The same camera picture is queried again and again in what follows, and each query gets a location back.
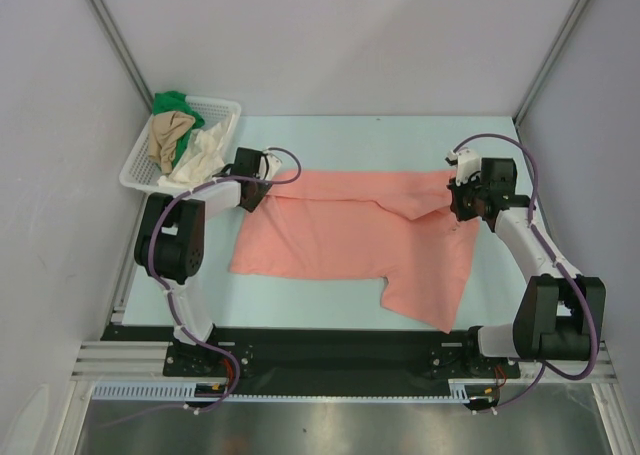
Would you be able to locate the pink t shirt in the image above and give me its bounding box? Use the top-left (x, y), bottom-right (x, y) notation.
top-left (230, 171), bottom-right (479, 333)

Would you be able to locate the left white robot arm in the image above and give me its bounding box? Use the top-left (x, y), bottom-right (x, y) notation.
top-left (134, 147), bottom-right (282, 375)

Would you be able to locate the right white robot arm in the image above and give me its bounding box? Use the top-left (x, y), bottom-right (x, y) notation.
top-left (446, 148), bottom-right (606, 381)

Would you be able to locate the cream white t shirt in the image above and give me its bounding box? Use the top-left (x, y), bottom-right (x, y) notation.
top-left (157, 115), bottom-right (237, 189)

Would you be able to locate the beige t shirt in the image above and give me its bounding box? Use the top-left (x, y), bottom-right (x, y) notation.
top-left (148, 111), bottom-right (195, 174)

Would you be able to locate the green t shirt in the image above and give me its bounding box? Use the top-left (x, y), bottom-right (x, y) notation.
top-left (152, 91), bottom-right (204, 167)

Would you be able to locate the white plastic basket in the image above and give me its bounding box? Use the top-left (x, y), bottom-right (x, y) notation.
top-left (119, 95), bottom-right (241, 195)

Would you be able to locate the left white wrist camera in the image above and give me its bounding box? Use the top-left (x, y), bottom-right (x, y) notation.
top-left (260, 150), bottom-right (283, 181)

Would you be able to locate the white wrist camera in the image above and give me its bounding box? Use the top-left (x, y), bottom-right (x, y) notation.
top-left (260, 150), bottom-right (283, 181)
top-left (445, 147), bottom-right (482, 186)

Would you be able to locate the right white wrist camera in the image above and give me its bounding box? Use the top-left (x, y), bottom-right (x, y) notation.
top-left (445, 147), bottom-right (482, 186)

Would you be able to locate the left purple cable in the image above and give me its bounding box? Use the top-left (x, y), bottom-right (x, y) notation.
top-left (97, 147), bottom-right (303, 429)

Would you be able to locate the purple cable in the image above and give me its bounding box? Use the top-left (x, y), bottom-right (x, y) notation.
top-left (97, 147), bottom-right (303, 429)
top-left (449, 132), bottom-right (600, 415)

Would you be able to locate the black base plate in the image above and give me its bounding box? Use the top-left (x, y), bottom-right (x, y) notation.
top-left (99, 324), bottom-right (586, 399)

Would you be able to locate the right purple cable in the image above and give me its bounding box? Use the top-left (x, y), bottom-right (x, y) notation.
top-left (449, 132), bottom-right (600, 415)

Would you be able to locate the right aluminium corner post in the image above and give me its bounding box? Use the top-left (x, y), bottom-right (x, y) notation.
top-left (512, 0), bottom-right (592, 130)

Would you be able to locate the aluminium corner post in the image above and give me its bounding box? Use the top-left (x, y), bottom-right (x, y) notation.
top-left (86, 0), bottom-right (153, 110)
top-left (512, 0), bottom-right (592, 130)

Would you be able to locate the left aluminium corner post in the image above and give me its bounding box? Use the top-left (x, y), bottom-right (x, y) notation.
top-left (86, 0), bottom-right (153, 110)

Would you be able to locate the white slotted cable duct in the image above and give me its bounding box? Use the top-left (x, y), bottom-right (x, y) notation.
top-left (92, 381), bottom-right (496, 404)

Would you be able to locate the aluminium frame rail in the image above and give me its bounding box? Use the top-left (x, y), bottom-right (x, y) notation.
top-left (71, 341), bottom-right (618, 384)

